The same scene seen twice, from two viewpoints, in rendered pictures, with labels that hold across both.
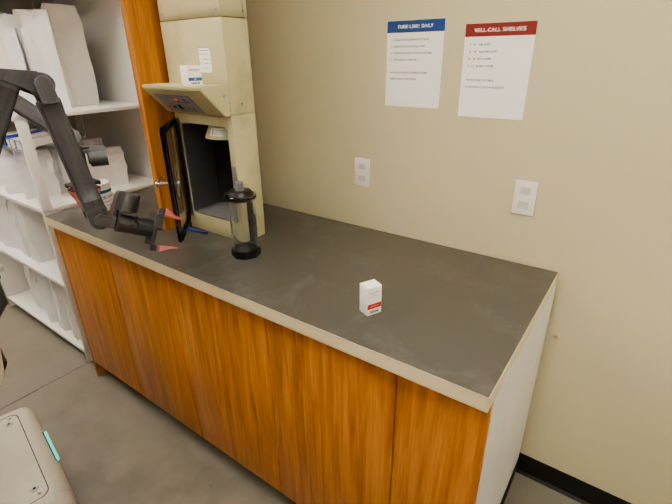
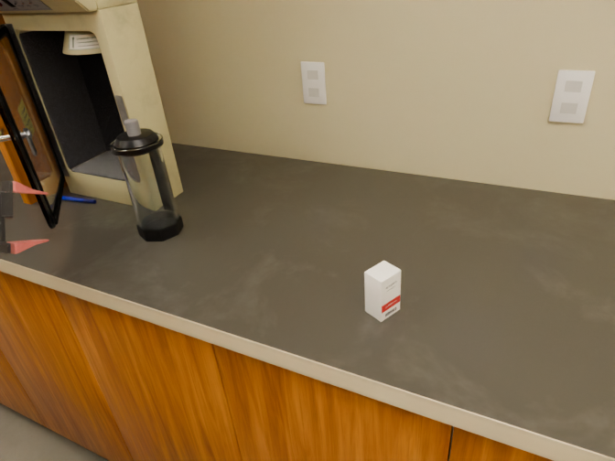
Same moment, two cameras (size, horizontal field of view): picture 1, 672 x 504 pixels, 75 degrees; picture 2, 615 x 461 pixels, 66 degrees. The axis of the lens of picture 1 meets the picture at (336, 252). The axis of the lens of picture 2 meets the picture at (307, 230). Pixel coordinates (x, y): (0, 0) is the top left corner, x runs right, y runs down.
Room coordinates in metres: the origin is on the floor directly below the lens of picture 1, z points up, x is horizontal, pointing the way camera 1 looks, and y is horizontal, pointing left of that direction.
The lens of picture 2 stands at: (0.45, 0.10, 1.50)
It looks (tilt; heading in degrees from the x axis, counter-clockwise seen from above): 32 degrees down; 353
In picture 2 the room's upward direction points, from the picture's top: 5 degrees counter-clockwise
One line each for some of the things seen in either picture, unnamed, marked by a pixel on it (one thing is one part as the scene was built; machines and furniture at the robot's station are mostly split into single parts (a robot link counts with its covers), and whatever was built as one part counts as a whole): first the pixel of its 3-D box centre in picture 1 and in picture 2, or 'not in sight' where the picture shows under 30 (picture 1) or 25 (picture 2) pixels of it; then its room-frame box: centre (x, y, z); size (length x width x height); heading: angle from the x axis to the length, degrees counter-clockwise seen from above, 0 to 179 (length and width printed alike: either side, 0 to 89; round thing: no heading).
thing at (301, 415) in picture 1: (269, 341); (210, 335); (1.60, 0.30, 0.45); 2.05 x 0.67 x 0.90; 54
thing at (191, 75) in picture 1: (191, 75); not in sight; (1.57, 0.47, 1.54); 0.05 x 0.05 x 0.06; 43
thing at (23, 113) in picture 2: (176, 178); (26, 125); (1.58, 0.58, 1.19); 0.30 x 0.01 x 0.40; 11
